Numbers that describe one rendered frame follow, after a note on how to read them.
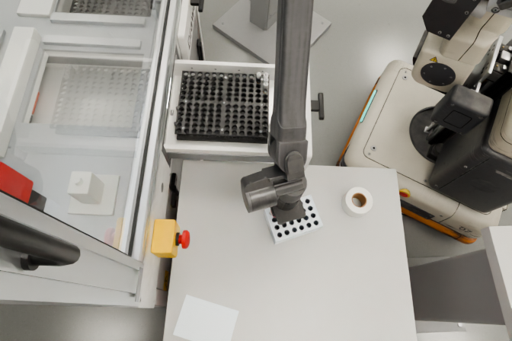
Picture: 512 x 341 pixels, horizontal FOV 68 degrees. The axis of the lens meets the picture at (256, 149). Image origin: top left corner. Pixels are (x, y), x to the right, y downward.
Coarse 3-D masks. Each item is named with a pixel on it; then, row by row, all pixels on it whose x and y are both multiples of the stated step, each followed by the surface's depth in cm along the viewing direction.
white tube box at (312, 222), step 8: (304, 200) 96; (312, 200) 96; (304, 208) 95; (312, 208) 95; (272, 216) 94; (312, 216) 97; (272, 224) 93; (288, 224) 93; (296, 224) 93; (304, 224) 93; (312, 224) 93; (320, 224) 93; (272, 232) 92; (280, 232) 92; (288, 232) 94; (296, 232) 92; (304, 232) 92; (280, 240) 91
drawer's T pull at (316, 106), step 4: (320, 96) 94; (312, 100) 94; (316, 100) 94; (320, 100) 94; (312, 104) 93; (316, 104) 93; (320, 104) 93; (312, 108) 93; (316, 108) 93; (320, 108) 93; (320, 112) 93; (320, 116) 92; (324, 116) 92
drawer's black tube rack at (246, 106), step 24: (192, 72) 97; (216, 72) 97; (192, 96) 94; (216, 96) 94; (240, 96) 95; (264, 96) 99; (192, 120) 92; (216, 120) 92; (240, 120) 92; (264, 120) 96
